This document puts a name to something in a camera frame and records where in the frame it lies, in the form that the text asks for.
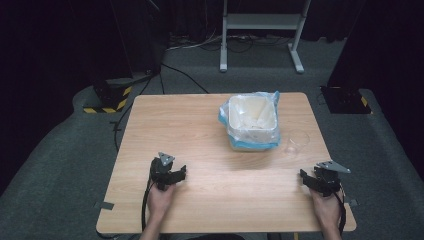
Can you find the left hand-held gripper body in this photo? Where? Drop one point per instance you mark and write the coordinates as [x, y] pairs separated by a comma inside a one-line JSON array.
[[160, 171]]

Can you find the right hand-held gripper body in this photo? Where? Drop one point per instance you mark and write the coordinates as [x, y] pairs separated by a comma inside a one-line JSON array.
[[328, 178]]

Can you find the person's right hand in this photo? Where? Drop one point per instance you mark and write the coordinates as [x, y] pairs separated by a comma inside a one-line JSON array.
[[326, 210]]

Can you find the person's left hand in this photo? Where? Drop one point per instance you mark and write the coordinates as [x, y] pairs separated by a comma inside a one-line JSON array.
[[160, 200]]

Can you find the grey tape piece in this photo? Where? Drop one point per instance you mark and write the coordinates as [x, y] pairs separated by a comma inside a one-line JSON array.
[[105, 205], [353, 202]]

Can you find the clear plastic cup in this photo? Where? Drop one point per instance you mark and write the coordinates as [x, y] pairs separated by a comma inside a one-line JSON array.
[[296, 141]]

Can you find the clear blue-edged plastic bin liner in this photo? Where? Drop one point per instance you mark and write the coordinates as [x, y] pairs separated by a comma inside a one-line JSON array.
[[248, 141]]

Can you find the white trash bin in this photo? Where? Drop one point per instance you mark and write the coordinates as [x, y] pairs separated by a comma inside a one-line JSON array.
[[252, 131]]

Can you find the black base with striped tape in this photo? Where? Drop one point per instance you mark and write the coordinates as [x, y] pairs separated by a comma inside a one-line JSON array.
[[111, 96], [346, 100]]

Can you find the white metal stand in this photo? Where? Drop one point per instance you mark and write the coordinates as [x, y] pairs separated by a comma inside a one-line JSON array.
[[261, 21]]

